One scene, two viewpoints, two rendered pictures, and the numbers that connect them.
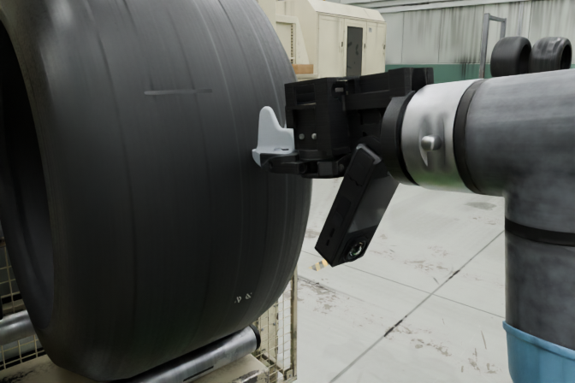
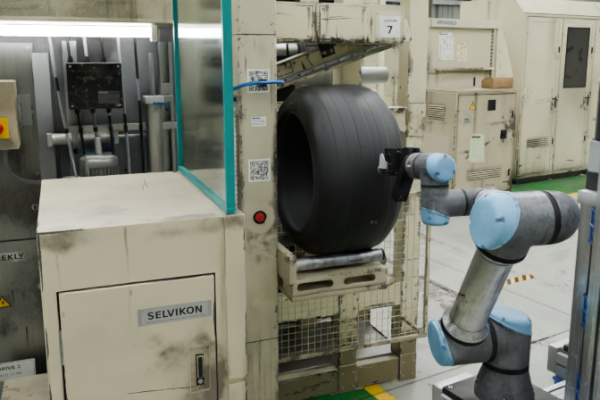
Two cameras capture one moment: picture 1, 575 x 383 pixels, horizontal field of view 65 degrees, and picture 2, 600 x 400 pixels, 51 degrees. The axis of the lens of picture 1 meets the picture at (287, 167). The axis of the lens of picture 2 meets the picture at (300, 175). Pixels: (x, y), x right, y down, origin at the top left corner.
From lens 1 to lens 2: 1.51 m
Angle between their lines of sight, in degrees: 19
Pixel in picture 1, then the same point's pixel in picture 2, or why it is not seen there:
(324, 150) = (392, 167)
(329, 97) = (394, 154)
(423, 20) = not seen: outside the picture
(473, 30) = not seen: outside the picture
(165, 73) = (351, 141)
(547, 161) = (421, 170)
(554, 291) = (423, 196)
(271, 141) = (382, 164)
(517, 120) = (419, 162)
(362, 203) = (401, 182)
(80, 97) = (327, 148)
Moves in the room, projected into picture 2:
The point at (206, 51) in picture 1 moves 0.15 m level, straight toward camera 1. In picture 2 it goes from (365, 133) to (362, 139)
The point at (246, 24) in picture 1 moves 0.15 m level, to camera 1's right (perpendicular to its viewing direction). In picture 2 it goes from (381, 121) to (428, 122)
